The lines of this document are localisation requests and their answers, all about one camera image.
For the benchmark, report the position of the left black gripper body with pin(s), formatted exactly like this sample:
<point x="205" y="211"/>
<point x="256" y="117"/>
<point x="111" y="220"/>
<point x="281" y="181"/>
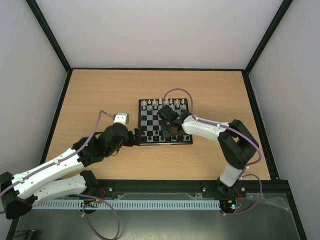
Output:
<point x="129" y="142"/>

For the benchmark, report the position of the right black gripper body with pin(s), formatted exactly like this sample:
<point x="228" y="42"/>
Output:
<point x="165" y="127"/>

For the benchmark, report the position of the black knight piece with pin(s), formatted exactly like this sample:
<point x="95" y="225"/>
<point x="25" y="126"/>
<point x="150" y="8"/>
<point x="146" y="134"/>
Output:
<point x="180" y="138"/>

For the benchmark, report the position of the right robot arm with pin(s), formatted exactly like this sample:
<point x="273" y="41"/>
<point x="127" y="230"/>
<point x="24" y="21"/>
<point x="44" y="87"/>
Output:
<point x="236" y="142"/>

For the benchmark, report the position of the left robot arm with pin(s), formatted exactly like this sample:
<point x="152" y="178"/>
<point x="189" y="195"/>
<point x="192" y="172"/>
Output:
<point x="66" y="174"/>

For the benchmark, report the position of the left circuit board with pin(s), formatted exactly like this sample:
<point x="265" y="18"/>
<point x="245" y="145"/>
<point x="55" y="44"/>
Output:
<point x="90" y="203"/>

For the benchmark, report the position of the circuit board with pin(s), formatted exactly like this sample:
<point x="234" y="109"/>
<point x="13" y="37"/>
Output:
<point x="90" y="203"/>
<point x="232" y="204"/>

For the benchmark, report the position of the right circuit board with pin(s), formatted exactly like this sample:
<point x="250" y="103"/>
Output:
<point x="232" y="204"/>

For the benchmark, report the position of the black and silver chessboard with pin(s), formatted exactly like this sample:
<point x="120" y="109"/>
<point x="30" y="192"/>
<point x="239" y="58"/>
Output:
<point x="148" y="121"/>

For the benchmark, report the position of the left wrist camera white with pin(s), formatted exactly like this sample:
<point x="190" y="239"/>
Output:
<point x="122" y="118"/>

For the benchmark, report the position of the white slotted cable duct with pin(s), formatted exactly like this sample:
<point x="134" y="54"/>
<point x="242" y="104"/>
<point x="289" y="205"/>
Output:
<point x="74" y="204"/>

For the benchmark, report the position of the black aluminium rail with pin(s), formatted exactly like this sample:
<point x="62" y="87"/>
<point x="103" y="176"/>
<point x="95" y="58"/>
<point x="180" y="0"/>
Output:
<point x="189" y="186"/>

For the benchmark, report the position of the black frame post right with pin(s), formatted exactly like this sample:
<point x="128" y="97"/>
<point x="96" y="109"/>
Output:
<point x="276" y="20"/>

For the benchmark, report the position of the black frame post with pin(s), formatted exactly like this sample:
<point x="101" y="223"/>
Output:
<point x="276" y="20"/>
<point x="38" y="14"/>

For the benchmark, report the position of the black frame post left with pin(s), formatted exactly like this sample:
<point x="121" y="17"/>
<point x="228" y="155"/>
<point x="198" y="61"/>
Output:
<point x="38" y="14"/>

